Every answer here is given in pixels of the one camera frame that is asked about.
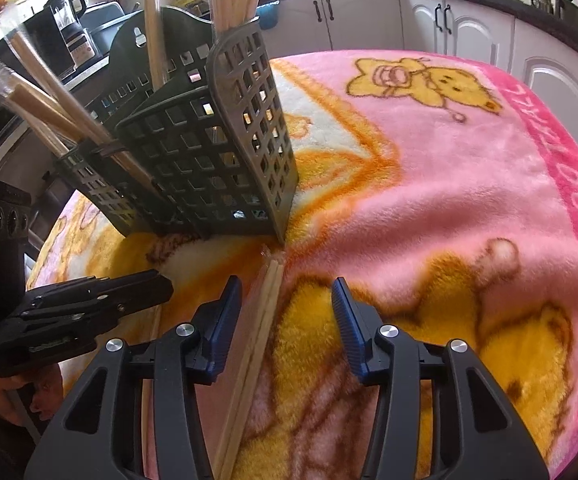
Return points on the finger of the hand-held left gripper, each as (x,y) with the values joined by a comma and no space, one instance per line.
(79,321)
(144,287)

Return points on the plastic chopsticks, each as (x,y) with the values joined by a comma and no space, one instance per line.
(154,25)
(24,102)
(69,105)

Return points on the single bare chopstick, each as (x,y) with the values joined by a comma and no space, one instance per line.
(259,320)
(269,320)

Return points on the black plastic utensil holder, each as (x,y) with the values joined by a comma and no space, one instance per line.
(209,160)

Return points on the large steel coffee pot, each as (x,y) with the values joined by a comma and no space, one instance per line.
(569,10)

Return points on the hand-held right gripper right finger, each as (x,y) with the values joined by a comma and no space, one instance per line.
(345,330)

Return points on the pink bear printed blanket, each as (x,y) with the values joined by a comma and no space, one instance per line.
(444,210)

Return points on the person's left hand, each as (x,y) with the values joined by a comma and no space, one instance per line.
(49,392)

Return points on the blue plastic bag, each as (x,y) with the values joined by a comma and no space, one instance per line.
(268,14)

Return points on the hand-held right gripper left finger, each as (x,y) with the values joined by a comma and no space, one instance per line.
(226,330)

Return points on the blue plastic bin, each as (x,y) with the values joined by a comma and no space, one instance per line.
(101,25)

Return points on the small steel coffee pot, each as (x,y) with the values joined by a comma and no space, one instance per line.
(541,0)

